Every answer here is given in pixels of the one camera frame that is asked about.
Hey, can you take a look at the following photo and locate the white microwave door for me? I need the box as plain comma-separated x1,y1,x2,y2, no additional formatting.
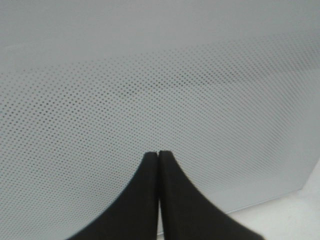
0,0,320,237

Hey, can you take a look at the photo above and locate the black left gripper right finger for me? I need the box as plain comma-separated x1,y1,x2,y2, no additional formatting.
158,151,264,240

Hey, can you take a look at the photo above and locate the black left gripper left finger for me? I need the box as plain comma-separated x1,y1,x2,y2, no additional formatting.
70,152,159,240

